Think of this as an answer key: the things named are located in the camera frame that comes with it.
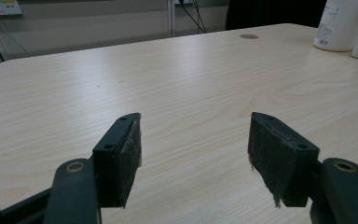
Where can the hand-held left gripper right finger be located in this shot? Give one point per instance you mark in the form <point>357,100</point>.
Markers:
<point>279,161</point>

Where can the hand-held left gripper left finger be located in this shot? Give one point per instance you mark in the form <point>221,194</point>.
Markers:
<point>115,161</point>

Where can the dark office chair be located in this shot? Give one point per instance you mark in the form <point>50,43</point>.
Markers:
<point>273,12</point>

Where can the white electric kettle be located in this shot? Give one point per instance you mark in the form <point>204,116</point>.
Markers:
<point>341,25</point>

